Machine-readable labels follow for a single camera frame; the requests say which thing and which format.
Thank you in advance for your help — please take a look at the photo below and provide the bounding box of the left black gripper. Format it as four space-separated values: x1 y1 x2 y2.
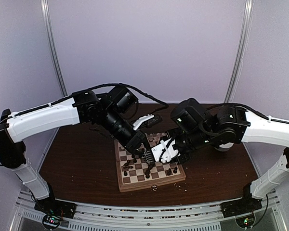
101 107 149 157

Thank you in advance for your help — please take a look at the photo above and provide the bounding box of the wooden chess board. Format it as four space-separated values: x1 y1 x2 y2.
114 140 186 192

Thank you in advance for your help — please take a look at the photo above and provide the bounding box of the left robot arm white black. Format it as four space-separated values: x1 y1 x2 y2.
0 86 154 214

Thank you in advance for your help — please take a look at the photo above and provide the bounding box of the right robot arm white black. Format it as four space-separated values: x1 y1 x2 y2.
166 98 289 213

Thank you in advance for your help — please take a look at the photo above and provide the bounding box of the white chess pieces row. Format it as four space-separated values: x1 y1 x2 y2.
146 132 167 142

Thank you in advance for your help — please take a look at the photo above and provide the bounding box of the dark queen chess piece lying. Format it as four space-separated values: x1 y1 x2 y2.
122 160 133 169

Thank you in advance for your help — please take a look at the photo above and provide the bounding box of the white bowl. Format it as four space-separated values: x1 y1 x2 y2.
214 142 234 152

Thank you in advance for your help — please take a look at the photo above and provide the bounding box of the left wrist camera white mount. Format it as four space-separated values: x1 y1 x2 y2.
132 114 162 130

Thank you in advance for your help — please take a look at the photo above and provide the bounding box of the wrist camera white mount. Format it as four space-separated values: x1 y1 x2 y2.
144 139 181 164
132 114 162 130

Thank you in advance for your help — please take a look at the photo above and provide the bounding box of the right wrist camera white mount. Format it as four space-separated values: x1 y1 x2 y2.
144 139 181 164

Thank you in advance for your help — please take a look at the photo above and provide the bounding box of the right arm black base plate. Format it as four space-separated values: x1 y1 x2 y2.
221 199 262 218

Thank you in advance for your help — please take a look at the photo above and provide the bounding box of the front aluminium rail base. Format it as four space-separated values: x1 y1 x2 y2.
12 189 284 231

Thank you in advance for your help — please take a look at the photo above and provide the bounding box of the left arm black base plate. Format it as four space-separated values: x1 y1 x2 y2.
34 200 77 218

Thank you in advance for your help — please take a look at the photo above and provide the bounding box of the right aluminium frame post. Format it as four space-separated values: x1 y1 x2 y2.
224 0 254 103

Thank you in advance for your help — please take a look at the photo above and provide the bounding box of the aluminium frame post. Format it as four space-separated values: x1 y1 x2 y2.
224 0 254 103
40 0 67 96

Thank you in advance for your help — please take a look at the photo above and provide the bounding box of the left aluminium frame post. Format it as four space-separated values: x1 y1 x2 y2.
40 0 67 96

